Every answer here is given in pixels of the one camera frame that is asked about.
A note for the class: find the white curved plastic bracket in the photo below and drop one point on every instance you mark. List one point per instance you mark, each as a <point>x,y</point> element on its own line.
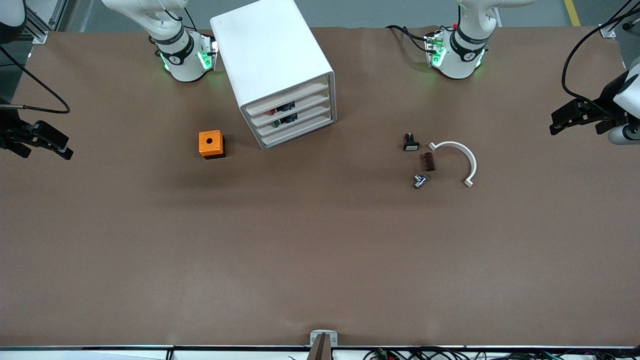
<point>473,165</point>

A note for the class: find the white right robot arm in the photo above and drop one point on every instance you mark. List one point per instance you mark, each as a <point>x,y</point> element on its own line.
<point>180,60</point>

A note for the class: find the green push button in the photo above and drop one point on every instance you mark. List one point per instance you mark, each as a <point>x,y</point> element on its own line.
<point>289,119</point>

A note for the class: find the brown table mat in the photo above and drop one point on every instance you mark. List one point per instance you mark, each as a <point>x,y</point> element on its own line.
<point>320,250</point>

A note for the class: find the orange button enclosure box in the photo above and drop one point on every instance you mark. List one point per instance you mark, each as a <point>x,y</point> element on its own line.
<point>205,148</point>

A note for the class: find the white drawer cabinet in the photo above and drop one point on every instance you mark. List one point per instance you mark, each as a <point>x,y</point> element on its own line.
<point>265,50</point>

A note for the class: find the small metal connector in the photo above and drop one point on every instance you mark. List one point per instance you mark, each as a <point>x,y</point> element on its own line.
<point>420,181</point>

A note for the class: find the black switch with white cap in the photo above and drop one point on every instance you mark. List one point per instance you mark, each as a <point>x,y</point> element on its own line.
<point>411,146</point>

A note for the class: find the white table edge rail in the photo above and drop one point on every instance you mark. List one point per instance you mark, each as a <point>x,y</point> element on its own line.
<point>225,354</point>

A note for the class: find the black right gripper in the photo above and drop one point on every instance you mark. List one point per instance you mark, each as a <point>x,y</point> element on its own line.
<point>10,131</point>

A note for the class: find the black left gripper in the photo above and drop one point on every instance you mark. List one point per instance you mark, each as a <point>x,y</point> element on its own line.
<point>603,103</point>

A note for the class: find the brown terminal block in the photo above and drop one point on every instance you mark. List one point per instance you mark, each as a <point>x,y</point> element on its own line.
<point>428,162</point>

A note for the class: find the grey table edge bracket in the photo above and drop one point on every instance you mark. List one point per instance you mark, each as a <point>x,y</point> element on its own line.
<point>316,337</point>

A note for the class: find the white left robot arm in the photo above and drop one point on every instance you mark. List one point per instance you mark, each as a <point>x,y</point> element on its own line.
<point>460,55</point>

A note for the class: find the aluminium frame profile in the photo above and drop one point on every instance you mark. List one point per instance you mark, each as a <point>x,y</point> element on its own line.
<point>39,31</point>
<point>609,31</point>

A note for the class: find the red push button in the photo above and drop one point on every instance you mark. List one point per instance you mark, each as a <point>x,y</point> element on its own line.
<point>286,107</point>

